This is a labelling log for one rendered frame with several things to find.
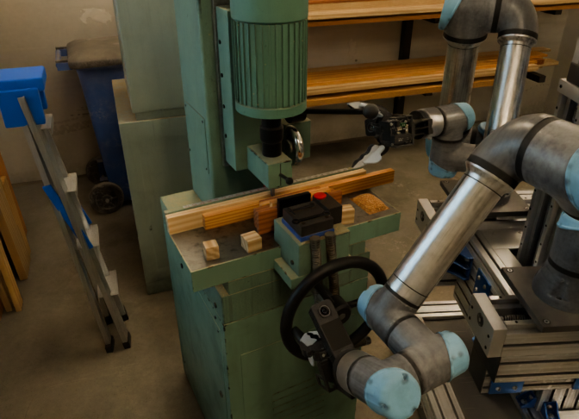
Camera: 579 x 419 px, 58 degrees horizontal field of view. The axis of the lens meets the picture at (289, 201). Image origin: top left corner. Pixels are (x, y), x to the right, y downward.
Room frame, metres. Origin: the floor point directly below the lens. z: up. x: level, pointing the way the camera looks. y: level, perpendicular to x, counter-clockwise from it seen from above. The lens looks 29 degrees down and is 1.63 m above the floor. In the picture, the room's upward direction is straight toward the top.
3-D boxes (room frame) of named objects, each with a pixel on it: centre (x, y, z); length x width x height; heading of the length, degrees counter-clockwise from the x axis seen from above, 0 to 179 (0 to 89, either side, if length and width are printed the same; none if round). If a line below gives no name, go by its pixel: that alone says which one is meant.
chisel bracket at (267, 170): (1.26, 0.05, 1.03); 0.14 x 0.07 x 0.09; 27
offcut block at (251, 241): (1.06, 0.09, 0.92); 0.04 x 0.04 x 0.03; 31
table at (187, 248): (1.15, -0.01, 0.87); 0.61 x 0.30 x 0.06; 117
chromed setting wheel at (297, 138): (1.41, -0.01, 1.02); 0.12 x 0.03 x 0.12; 27
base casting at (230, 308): (1.35, 0.10, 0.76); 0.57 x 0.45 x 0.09; 27
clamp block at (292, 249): (1.07, -0.05, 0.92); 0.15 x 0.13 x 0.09; 117
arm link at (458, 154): (1.26, -0.43, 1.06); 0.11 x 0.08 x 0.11; 70
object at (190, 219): (1.26, 0.04, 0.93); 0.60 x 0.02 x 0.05; 117
